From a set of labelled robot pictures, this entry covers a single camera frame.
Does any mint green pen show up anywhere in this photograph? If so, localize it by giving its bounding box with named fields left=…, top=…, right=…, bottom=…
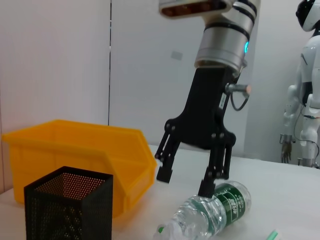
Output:
left=266, top=229, right=284, bottom=240

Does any clear green-label water bottle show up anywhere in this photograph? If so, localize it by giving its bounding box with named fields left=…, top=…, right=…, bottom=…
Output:
left=152, top=180, right=252, bottom=240

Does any white humanoid robot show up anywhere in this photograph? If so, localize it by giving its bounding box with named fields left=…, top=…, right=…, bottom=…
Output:
left=279, top=0, right=320, bottom=171

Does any right gripper connector cable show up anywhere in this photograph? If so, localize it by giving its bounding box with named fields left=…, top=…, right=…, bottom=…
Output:
left=224, top=83, right=252, bottom=112

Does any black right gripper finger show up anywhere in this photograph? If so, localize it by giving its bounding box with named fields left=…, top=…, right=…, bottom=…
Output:
left=197, top=141, right=234, bottom=199

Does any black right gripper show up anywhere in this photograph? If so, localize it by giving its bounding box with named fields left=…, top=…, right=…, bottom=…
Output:
left=154, top=66, right=238, bottom=184

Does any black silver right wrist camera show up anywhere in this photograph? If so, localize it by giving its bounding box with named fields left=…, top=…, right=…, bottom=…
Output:
left=158, top=0, right=235, bottom=19

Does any yellow plastic bin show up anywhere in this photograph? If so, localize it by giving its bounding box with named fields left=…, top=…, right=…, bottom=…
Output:
left=1, top=119, right=158, bottom=219

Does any black mesh pen holder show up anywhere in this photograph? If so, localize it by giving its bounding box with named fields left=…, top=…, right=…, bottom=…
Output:
left=23, top=166, right=114, bottom=240

